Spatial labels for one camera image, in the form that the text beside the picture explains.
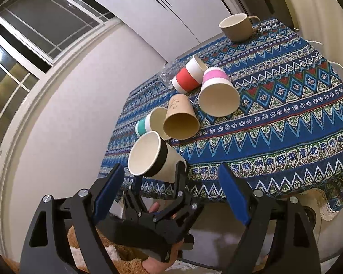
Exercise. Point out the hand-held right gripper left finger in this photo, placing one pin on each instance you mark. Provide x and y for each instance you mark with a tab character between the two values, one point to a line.
110	189

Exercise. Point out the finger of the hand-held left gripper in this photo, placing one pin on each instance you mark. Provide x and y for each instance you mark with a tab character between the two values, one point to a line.
179	182
136	183

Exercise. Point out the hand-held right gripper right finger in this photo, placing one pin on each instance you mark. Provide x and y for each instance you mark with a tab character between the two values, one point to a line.
234	194

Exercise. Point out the black band paper cup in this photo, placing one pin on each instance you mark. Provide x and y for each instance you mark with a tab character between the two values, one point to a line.
165	159

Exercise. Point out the teal band paper cup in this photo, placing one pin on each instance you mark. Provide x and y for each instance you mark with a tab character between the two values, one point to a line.
143	127

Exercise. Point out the plain brown paper cup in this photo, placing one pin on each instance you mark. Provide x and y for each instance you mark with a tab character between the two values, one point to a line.
179	109

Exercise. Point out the pink band paper cup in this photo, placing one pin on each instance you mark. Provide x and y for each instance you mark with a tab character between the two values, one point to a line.
217	97

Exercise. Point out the red band paper cup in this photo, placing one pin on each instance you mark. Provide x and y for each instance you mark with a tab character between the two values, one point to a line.
185	78

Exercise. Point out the clear glass cup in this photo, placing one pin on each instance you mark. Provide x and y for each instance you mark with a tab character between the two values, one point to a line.
168	72

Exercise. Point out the person's left hand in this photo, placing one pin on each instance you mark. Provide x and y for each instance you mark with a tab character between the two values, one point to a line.
157	266

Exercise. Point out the brown fluffy rug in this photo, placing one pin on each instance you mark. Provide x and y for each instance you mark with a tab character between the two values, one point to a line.
74	234

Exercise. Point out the blue patterned tablecloth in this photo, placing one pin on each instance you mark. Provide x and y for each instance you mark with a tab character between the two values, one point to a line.
274	120

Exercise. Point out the white lace cloth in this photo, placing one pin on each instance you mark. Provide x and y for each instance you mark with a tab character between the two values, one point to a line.
327	205

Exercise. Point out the white framed window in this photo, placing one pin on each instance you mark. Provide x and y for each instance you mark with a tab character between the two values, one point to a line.
45	60

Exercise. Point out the beige ceramic mug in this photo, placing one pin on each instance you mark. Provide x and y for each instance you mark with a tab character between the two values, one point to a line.
237	32

